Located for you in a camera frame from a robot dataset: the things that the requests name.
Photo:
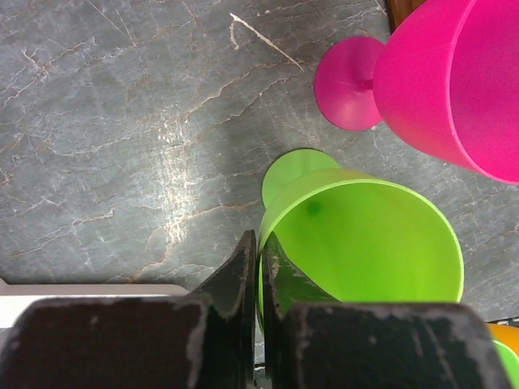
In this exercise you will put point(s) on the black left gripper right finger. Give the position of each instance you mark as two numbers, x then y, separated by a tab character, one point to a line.
312	340

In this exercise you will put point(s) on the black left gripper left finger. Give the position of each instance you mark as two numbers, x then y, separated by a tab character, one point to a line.
204	339

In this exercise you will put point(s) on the green plastic wine glass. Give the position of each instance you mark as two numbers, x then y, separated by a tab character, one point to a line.
358	237

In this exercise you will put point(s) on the pink plastic wine glass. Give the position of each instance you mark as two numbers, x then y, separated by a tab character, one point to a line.
445	82

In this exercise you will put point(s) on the white drying rack stand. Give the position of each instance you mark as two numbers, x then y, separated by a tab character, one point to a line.
16	298

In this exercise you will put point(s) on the front yellow wine glass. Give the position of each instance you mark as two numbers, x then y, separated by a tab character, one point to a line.
506	334

